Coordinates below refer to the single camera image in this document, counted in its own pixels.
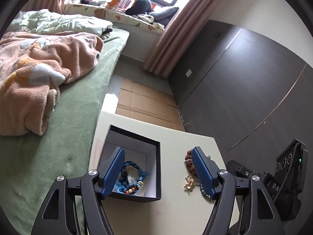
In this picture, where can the green floral quilt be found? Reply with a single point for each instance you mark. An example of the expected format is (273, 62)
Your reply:
(47, 22)

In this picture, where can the pink right curtain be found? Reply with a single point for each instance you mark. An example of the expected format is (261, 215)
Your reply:
(178, 35)

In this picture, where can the floral window seat cushion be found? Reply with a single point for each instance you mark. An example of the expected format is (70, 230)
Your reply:
(112, 16)

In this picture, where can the pink fleece blanket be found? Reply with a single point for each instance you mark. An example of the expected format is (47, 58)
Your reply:
(33, 66)

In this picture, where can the grey pillow on sill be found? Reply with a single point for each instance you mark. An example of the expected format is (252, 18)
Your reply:
(164, 15)

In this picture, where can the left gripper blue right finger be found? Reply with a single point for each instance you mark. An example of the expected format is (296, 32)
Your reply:
(208, 173)

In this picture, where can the dark wardrobe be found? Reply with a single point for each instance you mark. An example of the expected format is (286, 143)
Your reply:
(251, 94)

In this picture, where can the green bed sheet mattress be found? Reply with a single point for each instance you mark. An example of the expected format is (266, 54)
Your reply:
(31, 163)

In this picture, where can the black bag on sill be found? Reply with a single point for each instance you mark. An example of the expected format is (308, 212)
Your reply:
(140, 7)

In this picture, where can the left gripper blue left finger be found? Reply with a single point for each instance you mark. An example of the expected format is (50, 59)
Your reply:
(109, 170)

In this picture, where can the white wall socket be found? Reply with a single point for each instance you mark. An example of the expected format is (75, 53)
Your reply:
(188, 73)

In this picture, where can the cardboard floor sheets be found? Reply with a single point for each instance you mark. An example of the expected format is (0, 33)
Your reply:
(140, 102)

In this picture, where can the black open jewelry box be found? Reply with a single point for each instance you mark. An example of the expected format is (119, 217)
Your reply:
(143, 154)

